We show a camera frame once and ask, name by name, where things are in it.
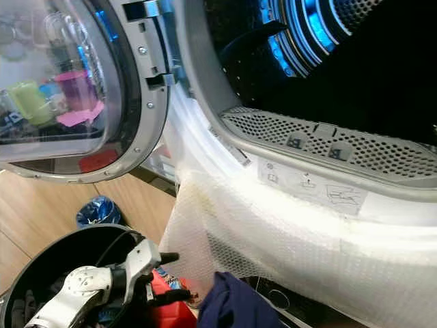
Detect black and grey appliance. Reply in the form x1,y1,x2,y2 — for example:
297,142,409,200
246,277,369,328

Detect navy blue garment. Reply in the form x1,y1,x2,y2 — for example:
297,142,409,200
197,271,281,328

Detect blue plastic bin bag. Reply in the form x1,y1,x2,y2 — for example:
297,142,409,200
76,196,122,230

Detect dark clothes pile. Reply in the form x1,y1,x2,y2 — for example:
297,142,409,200
10,290,57,328

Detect grey perforated lint filter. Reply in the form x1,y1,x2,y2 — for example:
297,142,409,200
220,106,437,182

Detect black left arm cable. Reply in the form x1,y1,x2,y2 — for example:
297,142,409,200
96,229,144,267

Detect grey round glass washer door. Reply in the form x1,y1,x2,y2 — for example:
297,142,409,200
0,0,182,184

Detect black round laundry basket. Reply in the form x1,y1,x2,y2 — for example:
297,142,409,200
3,224,158,328

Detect white front-loading washing machine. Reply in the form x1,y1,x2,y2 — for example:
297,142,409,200
157,0,437,221

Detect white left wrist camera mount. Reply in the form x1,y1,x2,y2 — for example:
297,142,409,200
124,237,165,301

